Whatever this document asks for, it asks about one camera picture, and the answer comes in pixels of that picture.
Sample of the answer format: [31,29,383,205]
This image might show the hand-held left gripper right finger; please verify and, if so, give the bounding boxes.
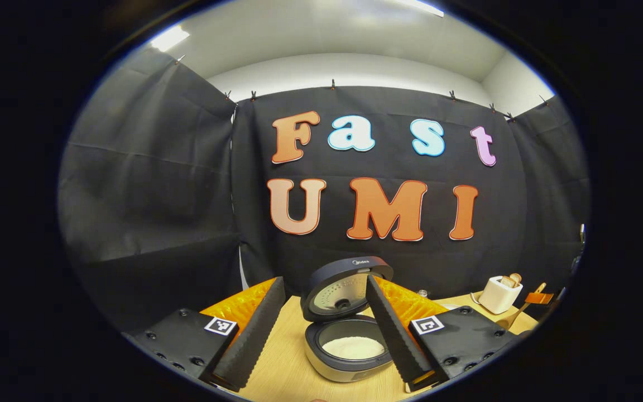
[365,274,517,393]

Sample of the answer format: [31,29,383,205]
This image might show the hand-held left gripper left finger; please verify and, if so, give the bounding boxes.
[122,276,287,393]

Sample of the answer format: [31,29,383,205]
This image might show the wooden spoon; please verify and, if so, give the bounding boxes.
[496,282,548,331]

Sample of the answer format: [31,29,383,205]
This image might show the white rice heap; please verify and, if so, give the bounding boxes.
[321,336,386,361]

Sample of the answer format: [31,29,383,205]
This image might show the dark grey rice cooker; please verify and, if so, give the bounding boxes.
[301,256,411,384]

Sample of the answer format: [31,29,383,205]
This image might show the white toaster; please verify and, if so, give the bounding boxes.
[478,275,523,315]

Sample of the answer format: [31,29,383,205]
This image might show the ceiling light strip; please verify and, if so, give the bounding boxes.
[151,25,190,52]

